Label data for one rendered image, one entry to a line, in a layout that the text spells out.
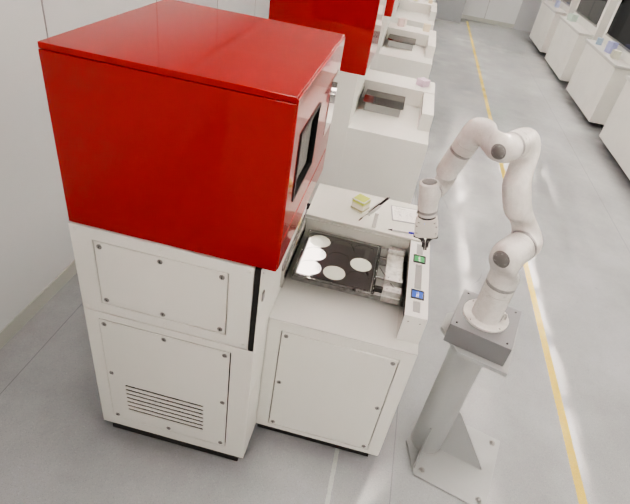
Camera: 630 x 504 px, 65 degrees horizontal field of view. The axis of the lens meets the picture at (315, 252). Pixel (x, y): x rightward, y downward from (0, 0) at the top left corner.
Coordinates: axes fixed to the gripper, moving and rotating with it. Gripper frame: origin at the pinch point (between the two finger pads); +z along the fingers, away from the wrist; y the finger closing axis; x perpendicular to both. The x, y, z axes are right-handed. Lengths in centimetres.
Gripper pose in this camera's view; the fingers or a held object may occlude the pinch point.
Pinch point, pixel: (425, 244)
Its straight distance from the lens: 228.8
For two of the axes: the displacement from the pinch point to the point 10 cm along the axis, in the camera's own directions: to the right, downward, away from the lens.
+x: 2.0, -5.6, 8.0
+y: 9.8, 0.6, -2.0
